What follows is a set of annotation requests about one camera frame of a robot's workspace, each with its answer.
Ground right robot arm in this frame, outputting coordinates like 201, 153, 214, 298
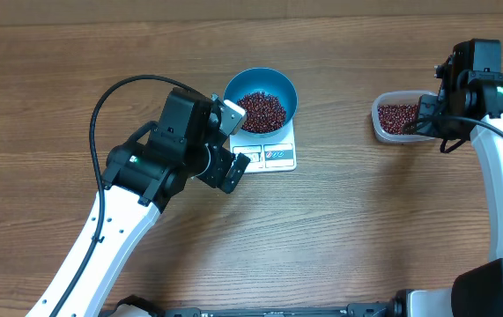
396, 39, 503, 316

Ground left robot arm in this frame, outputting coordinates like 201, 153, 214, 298
29, 88, 250, 316

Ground white digital kitchen scale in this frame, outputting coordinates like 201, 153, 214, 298
229, 120, 298, 173

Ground red beans in bowl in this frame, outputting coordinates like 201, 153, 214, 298
236, 92, 287, 134

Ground blue metal bowl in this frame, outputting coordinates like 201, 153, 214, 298
224, 68, 299, 136

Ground clear plastic container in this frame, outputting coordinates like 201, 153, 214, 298
371, 90, 437, 144

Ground right black cable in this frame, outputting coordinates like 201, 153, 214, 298
402, 99, 503, 186

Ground black cable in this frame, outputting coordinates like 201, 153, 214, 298
48, 73, 203, 317
402, 99, 503, 186

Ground left black cable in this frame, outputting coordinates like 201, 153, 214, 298
48, 73, 203, 317

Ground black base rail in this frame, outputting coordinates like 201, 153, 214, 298
99, 293, 470, 317

